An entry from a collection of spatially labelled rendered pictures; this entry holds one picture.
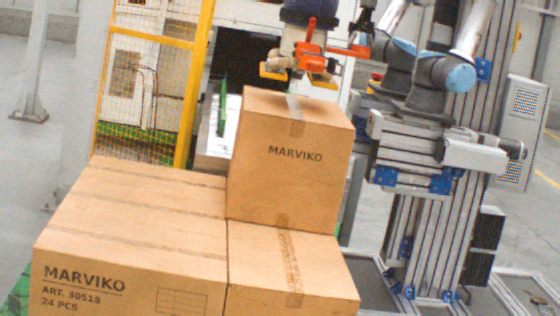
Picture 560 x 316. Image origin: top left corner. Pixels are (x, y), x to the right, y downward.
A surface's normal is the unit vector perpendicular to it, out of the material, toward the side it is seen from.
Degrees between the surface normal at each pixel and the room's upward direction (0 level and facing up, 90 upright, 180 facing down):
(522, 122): 90
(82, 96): 90
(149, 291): 90
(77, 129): 90
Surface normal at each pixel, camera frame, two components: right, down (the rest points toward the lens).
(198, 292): 0.06, 0.23
